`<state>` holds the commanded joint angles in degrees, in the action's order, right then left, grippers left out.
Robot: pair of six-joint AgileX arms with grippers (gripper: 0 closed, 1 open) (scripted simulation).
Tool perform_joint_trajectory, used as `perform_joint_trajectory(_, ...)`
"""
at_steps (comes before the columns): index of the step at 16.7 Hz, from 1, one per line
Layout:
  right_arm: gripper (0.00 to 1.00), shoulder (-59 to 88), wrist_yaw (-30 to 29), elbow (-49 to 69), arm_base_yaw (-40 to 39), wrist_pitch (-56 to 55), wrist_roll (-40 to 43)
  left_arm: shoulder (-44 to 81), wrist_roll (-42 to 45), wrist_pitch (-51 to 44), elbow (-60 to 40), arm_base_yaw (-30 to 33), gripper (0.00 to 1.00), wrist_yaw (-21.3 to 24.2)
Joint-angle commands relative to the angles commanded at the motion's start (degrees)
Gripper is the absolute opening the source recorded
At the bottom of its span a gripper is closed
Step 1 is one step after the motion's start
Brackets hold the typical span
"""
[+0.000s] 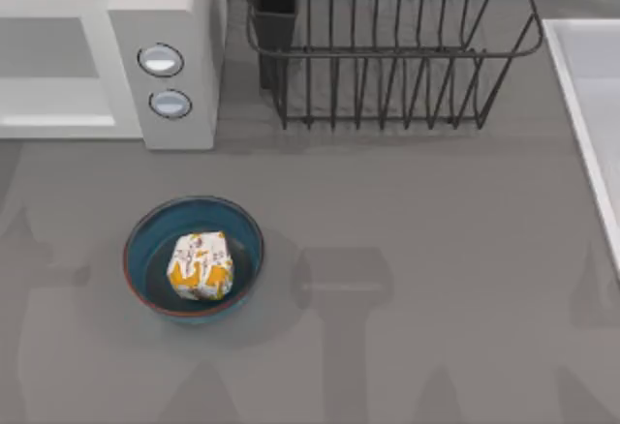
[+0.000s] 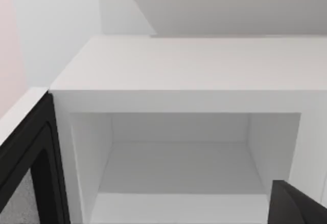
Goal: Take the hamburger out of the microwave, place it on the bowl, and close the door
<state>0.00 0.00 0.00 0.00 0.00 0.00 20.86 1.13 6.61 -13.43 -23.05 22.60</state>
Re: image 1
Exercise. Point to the white and yellow wrapped food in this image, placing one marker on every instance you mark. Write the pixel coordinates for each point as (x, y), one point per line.
(200, 265)

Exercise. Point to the round microwave knob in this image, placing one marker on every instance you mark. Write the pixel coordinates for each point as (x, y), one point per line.
(160, 60)
(170, 104)

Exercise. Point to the blue bowl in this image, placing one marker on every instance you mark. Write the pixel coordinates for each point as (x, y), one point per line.
(150, 235)

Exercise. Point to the black cutlery holder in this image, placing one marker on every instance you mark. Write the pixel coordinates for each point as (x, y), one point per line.
(274, 8)

